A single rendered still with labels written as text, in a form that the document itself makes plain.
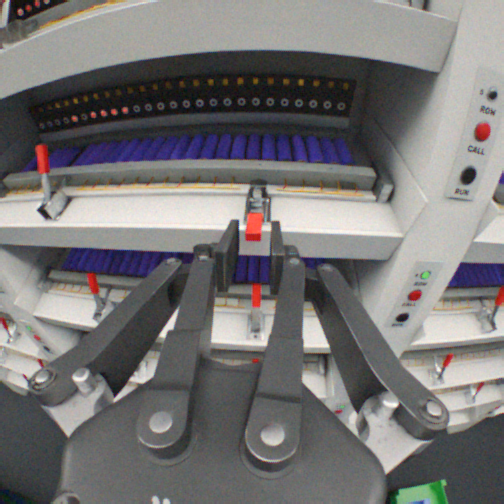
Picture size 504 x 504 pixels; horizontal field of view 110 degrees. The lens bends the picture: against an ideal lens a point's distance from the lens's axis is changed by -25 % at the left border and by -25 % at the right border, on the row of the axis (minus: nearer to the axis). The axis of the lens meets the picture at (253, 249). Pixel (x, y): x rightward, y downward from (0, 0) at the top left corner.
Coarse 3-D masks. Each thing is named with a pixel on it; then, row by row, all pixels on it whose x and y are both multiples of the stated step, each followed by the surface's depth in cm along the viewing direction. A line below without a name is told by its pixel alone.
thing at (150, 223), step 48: (384, 144) 27; (0, 192) 29; (384, 192) 25; (0, 240) 29; (48, 240) 28; (96, 240) 27; (144, 240) 26; (192, 240) 26; (240, 240) 25; (288, 240) 25; (336, 240) 24; (384, 240) 24
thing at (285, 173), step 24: (72, 168) 28; (96, 168) 28; (120, 168) 27; (144, 168) 27; (168, 168) 27; (192, 168) 27; (216, 168) 26; (240, 168) 26; (264, 168) 26; (288, 168) 26; (312, 168) 26; (336, 168) 26; (360, 168) 26; (24, 192) 28; (336, 192) 26
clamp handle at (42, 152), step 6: (42, 150) 22; (42, 156) 23; (42, 162) 23; (48, 162) 24; (42, 168) 23; (48, 168) 24; (42, 174) 24; (42, 180) 24; (48, 180) 24; (48, 186) 24; (48, 192) 24; (48, 198) 25
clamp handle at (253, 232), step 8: (256, 192) 22; (256, 200) 23; (256, 208) 22; (248, 216) 20; (256, 216) 20; (248, 224) 19; (256, 224) 19; (248, 232) 18; (256, 232) 17; (248, 240) 18; (256, 240) 18
